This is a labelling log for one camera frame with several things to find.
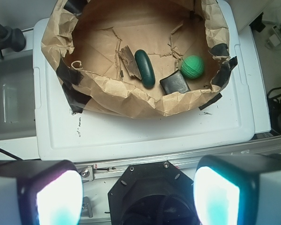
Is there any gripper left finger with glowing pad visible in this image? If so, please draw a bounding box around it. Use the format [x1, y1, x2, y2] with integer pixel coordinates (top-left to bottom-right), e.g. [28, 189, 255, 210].
[0, 160, 83, 225]

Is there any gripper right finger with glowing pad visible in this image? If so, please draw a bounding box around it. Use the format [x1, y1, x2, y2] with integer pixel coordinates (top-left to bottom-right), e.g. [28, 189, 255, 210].
[193, 154, 281, 225]

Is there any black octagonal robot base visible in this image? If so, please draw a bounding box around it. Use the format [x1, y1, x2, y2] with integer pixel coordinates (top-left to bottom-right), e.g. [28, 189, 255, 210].
[108, 161, 200, 225]

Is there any green dimpled ball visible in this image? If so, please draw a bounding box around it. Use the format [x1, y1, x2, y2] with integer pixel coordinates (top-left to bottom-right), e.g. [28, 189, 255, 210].
[180, 55, 205, 79]

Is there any white plastic bin lid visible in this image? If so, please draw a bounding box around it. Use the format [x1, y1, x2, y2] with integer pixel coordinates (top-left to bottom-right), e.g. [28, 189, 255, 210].
[33, 0, 255, 162]

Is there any clear plastic container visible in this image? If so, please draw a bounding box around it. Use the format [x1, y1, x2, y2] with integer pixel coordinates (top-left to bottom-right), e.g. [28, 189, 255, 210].
[0, 55, 36, 141]

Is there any dark grey square block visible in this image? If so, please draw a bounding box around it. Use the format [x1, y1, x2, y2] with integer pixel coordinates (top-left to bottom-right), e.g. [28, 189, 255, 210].
[160, 70, 191, 95]

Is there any dark green oblong capsule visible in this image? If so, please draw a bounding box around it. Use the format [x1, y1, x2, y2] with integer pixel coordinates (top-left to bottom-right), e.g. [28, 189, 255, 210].
[134, 49, 155, 89]

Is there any white electronic device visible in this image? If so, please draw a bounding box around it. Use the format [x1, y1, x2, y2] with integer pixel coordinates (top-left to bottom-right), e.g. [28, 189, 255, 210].
[265, 25, 281, 51]

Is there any crumpled brown paper bag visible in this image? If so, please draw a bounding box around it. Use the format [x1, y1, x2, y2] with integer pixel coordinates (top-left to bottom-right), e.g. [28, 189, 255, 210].
[41, 0, 237, 119]

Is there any black clamp knob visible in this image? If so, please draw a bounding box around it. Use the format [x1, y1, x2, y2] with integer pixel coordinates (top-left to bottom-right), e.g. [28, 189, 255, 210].
[0, 24, 26, 60]

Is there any brown wood bark piece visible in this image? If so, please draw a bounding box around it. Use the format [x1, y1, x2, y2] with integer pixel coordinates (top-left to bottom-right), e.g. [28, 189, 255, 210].
[118, 45, 142, 80]

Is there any metal corner bracket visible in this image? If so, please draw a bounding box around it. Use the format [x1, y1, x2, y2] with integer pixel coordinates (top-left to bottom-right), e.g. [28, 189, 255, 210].
[81, 196, 93, 218]

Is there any aluminium extrusion rail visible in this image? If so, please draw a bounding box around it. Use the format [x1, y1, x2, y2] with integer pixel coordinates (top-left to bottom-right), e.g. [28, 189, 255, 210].
[75, 135, 281, 182]

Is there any black cable bundle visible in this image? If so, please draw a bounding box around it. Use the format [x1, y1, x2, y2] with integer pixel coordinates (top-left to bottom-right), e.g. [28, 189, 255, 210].
[266, 86, 281, 135]

